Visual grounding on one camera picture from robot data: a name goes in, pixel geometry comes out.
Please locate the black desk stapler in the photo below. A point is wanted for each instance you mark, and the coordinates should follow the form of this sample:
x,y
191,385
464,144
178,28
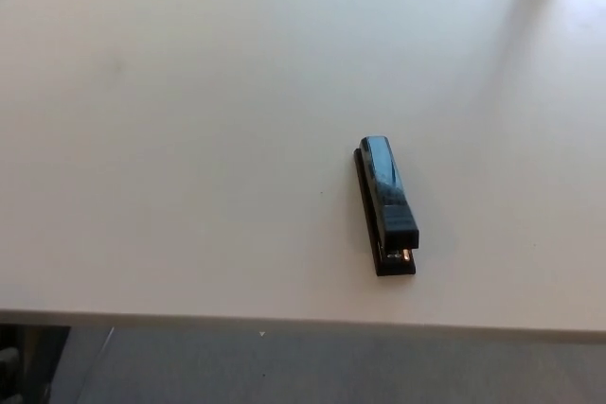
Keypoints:
x,y
388,205

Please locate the dark table leg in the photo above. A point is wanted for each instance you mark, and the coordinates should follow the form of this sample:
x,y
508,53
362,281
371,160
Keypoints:
x,y
26,363

